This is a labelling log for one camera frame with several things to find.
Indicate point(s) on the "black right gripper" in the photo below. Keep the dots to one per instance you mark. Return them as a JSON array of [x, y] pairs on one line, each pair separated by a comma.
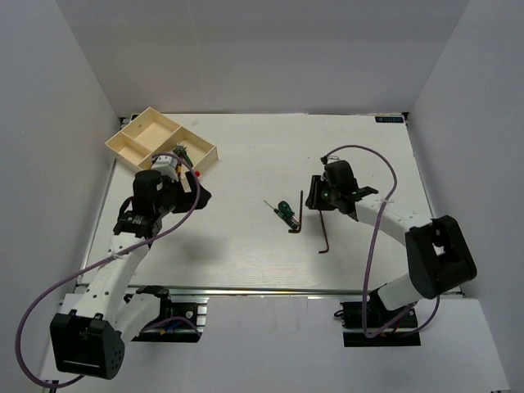
[[313, 201]]

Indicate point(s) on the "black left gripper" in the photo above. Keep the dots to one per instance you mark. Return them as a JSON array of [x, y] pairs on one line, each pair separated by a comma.
[[167, 182]]

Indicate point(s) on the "long brown hex key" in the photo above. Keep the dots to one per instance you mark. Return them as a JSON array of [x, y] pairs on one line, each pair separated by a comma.
[[300, 216]]

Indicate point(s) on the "green handled cutters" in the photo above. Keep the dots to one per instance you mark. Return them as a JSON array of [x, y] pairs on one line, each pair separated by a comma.
[[181, 151]]

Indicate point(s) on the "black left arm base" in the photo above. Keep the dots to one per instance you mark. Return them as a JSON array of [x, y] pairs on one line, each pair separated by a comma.
[[184, 322]]

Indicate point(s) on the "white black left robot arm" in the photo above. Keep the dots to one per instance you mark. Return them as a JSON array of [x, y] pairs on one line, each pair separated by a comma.
[[90, 339]]

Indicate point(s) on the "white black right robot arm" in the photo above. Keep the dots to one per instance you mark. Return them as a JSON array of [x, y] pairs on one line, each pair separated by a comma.
[[438, 255]]

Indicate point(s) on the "black green precision screwdriver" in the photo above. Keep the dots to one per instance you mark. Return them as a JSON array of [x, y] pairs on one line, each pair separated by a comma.
[[291, 222]]

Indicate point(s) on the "cream compartment tray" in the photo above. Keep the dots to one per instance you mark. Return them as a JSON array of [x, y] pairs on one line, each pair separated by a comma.
[[152, 132]]

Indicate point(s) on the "blue logo sticker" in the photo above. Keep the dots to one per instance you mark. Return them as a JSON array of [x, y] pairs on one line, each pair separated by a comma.
[[389, 119]]

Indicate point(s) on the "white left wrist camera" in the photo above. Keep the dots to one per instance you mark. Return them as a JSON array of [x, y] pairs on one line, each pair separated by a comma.
[[167, 166]]

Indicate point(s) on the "aluminium table rail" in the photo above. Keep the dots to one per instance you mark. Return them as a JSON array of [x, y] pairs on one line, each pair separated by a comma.
[[262, 290]]

